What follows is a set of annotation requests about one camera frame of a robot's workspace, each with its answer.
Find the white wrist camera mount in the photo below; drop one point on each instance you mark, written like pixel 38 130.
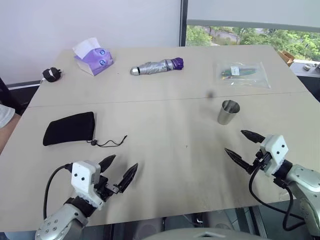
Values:
pixel 82 178
pixel 276 150

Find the black window frame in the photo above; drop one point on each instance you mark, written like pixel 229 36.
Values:
pixel 183 22

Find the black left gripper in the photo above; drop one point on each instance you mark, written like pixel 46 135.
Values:
pixel 106 188

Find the small black rolled pouch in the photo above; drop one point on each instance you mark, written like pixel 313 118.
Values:
pixel 52 74

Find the white roller blind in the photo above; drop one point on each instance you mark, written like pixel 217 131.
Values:
pixel 252 11

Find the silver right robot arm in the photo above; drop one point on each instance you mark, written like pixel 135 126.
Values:
pixel 303 185

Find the person in grey sleeve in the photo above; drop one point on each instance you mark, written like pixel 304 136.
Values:
pixel 6 125

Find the clear plastic zip bag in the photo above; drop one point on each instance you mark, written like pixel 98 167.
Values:
pixel 241 75

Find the small metal item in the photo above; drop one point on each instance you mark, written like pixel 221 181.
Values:
pixel 311 67

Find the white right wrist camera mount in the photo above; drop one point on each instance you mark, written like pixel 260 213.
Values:
pixel 276 150

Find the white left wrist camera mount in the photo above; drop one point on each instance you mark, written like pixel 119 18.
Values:
pixel 82 178

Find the purple tissue box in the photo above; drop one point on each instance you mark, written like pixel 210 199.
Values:
pixel 96 61

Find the brown cardboard box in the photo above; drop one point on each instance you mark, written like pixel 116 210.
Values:
pixel 286 57

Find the stainless steel cup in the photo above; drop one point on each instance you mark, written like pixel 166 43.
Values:
pixel 227 113

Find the silver purple folded umbrella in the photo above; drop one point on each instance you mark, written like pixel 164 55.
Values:
pixel 157 66

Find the dark side cabinet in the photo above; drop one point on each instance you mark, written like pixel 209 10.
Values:
pixel 308 80

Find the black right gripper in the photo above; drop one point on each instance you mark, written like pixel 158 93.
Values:
pixel 261 161

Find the grey rounded robot torso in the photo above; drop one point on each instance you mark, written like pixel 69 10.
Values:
pixel 203 234

